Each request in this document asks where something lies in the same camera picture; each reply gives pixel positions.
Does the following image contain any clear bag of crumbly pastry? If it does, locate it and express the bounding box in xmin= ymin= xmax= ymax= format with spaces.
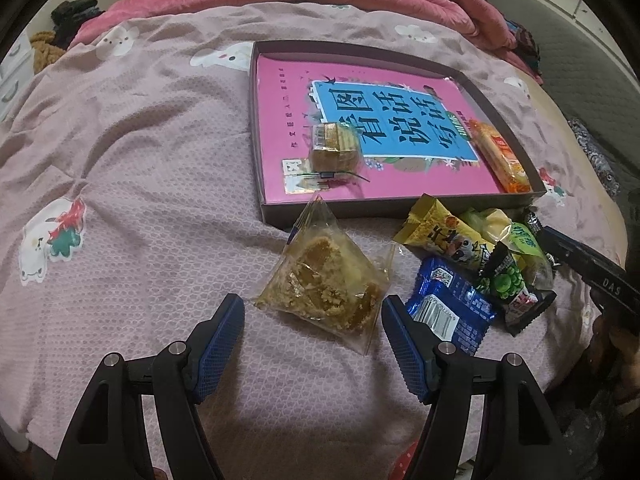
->
xmin=255 ymin=195 xmax=396 ymax=356

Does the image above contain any green and clear snack packet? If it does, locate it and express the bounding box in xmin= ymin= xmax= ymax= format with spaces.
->
xmin=460 ymin=207 xmax=556 ymax=291

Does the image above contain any white drawer unit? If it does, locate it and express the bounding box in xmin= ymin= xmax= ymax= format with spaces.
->
xmin=0 ymin=35 xmax=33 ymax=121

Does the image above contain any brown fuzzy blanket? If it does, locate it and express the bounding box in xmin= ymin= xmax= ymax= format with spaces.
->
xmin=31 ymin=31 xmax=66 ymax=73

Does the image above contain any pile of dark clothes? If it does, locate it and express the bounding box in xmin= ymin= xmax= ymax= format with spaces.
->
xmin=50 ymin=0 xmax=106 ymax=46

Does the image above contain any orange snack packet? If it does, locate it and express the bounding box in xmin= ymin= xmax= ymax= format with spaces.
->
xmin=470 ymin=120 xmax=532 ymax=194

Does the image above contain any printed pink bed sheet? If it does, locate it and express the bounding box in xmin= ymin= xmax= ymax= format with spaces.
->
xmin=0 ymin=2 xmax=628 ymax=480

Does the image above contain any person's right hand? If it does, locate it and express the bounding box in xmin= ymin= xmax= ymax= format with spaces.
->
xmin=594 ymin=307 xmax=640 ymax=403

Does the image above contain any patterned grey cloth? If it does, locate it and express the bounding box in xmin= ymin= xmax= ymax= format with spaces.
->
xmin=567 ymin=117 xmax=626 ymax=201

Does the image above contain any dark patterned cloth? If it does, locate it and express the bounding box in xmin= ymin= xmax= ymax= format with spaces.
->
xmin=505 ymin=20 xmax=543 ymax=78

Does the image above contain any pink and blue book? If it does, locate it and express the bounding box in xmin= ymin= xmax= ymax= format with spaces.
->
xmin=256 ymin=55 xmax=506 ymax=206

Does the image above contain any small square pastry packet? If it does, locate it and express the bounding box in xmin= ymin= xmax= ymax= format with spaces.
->
xmin=309 ymin=122 xmax=366 ymax=173

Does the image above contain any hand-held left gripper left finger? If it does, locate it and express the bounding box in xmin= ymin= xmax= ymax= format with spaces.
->
xmin=52 ymin=294 xmax=246 ymax=480

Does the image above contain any shallow brown cardboard tray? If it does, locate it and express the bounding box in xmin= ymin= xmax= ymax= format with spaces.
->
xmin=248 ymin=40 xmax=548 ymax=226

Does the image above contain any blue snack packet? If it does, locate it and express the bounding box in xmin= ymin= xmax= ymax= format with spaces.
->
xmin=405 ymin=256 xmax=498 ymax=358

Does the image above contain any yellow cartoon snack packet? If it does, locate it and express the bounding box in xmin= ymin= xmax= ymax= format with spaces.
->
xmin=393 ymin=194 xmax=496 ymax=268

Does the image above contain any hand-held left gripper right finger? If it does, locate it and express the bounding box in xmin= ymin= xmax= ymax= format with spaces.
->
xmin=381 ymin=296 xmax=576 ymax=480

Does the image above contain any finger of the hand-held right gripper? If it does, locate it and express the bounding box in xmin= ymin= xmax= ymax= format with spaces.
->
xmin=542 ymin=225 xmax=640 ymax=311

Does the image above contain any black green pea snack packet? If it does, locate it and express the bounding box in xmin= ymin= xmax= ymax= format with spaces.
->
xmin=475 ymin=242 xmax=557 ymax=337

